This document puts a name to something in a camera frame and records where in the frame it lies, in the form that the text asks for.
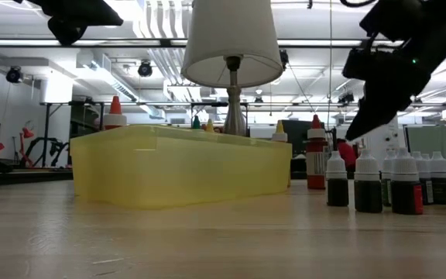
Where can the black-legged background table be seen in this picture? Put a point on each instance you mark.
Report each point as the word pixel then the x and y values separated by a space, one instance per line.
pixel 47 131

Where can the black ceiling spotlight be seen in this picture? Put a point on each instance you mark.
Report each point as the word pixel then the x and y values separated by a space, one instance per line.
pixel 14 74
pixel 346 97
pixel 145 69
pixel 283 58

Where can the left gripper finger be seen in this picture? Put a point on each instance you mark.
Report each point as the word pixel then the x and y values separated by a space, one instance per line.
pixel 91 13

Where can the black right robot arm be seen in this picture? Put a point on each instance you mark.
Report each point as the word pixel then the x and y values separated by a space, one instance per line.
pixel 420 19

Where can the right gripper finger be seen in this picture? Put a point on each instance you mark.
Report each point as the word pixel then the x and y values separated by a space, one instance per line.
pixel 378 108

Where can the orange food coloring bottle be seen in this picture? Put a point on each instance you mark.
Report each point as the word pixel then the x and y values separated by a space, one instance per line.
pixel 280 135

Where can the small white-cap dropper bottle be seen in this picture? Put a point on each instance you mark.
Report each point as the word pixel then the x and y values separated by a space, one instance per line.
pixel 440 190
pixel 368 193
pixel 337 190

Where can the yellow translucent plastic bin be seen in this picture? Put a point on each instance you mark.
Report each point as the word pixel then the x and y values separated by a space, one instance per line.
pixel 180 166

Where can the black desk monitor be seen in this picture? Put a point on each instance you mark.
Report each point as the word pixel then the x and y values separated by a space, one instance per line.
pixel 298 135

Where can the green partition screen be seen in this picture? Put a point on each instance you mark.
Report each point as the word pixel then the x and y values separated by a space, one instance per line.
pixel 440 137

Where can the yellow cap food coloring bottle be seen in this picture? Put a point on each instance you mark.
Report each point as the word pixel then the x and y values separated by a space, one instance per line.
pixel 209 126

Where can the red desk lamp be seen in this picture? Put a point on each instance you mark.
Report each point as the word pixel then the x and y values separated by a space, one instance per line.
pixel 27 133

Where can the small dropper bottle blue label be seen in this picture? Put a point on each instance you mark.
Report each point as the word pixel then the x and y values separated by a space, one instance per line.
pixel 427 190

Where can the small dropper bottle green label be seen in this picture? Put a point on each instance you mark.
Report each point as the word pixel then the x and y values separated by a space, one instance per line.
pixel 386 166

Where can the white shade table lamp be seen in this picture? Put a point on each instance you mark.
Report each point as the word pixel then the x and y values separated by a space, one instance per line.
pixel 230 38

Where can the green cap food coloring bottle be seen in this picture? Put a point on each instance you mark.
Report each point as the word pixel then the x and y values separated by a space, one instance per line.
pixel 196 123

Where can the dark red food coloring bottle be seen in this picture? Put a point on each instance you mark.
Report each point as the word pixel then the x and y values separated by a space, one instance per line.
pixel 316 155

